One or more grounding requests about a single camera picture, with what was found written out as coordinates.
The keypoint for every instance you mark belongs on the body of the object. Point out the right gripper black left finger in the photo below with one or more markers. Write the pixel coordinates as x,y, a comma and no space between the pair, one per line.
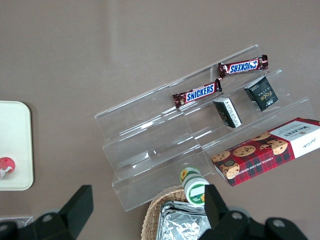
75,207

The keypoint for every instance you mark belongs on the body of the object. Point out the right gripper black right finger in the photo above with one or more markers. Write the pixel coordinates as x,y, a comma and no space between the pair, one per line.
215,207

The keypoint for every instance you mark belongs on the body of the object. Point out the foil wrapped sandwich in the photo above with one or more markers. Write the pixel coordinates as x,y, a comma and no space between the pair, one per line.
180,227
182,205

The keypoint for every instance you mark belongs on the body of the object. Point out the light wicker basket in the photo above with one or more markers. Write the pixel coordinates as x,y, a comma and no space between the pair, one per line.
152,212

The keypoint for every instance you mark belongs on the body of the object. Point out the cream plastic serving tray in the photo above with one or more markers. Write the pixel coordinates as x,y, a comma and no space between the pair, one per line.
15,130

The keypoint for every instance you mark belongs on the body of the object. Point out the white green yogurt bottle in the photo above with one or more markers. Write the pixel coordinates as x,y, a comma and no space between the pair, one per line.
193,185

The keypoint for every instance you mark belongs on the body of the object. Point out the red tartan Walkers cookie box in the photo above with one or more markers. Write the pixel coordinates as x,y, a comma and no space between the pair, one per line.
262,155

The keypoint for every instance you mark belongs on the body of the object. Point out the small red lidded cup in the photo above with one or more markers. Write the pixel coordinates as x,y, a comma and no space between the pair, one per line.
6,166

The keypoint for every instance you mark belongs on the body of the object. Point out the clear acrylic stepped display stand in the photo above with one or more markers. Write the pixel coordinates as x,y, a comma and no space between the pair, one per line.
150,140

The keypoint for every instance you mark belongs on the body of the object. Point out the black box with white side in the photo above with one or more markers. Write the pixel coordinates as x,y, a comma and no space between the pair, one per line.
227,112

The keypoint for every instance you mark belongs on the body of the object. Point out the Snickers chocolate bar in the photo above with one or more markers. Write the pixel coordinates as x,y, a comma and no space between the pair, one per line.
243,67
200,92

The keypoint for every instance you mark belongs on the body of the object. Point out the black box with gold logo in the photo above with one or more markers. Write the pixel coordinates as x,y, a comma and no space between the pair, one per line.
262,96

